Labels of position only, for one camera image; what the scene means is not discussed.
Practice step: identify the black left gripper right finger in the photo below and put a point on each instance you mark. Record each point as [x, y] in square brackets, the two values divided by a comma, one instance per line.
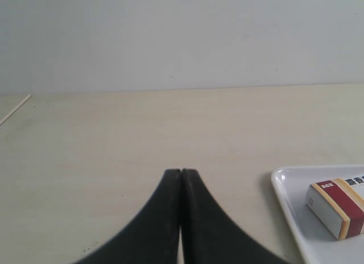
[208, 234]

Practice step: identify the thin wooden stick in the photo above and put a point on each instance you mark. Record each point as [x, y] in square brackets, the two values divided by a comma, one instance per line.
[13, 110]

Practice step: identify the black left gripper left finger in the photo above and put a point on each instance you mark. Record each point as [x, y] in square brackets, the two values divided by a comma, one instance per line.
[152, 236]

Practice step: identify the white red medicine box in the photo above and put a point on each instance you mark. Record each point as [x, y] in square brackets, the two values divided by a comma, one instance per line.
[338, 204]

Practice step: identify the white plastic tray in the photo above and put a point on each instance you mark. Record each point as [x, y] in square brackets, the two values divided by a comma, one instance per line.
[316, 244]

